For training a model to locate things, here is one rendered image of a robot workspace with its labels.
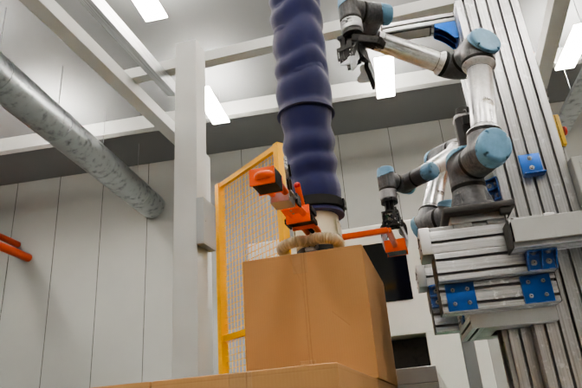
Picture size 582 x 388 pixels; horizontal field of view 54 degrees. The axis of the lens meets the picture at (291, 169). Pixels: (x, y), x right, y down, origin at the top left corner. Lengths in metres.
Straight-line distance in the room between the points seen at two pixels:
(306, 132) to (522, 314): 1.00
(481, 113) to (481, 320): 0.67
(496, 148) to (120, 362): 11.17
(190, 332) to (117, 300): 9.44
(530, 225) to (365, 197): 10.22
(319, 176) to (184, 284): 1.56
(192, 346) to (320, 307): 1.68
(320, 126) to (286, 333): 0.84
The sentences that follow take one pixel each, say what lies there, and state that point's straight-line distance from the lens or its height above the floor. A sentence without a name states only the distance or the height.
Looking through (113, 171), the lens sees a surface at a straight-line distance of 10.78.
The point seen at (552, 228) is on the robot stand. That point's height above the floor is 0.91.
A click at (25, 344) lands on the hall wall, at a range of 13.69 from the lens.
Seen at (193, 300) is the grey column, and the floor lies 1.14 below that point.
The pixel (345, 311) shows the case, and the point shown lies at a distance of 1.79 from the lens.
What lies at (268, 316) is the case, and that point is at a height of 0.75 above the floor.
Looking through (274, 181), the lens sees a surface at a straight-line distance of 1.56.
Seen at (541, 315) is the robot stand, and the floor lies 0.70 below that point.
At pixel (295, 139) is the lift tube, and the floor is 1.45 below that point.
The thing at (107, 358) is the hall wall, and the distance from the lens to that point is 12.68.
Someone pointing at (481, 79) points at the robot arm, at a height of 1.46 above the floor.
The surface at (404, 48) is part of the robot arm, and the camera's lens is 2.18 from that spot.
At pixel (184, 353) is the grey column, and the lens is 3.40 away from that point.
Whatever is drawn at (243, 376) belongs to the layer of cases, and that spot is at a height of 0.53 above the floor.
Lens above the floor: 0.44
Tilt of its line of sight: 24 degrees up
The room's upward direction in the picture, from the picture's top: 5 degrees counter-clockwise
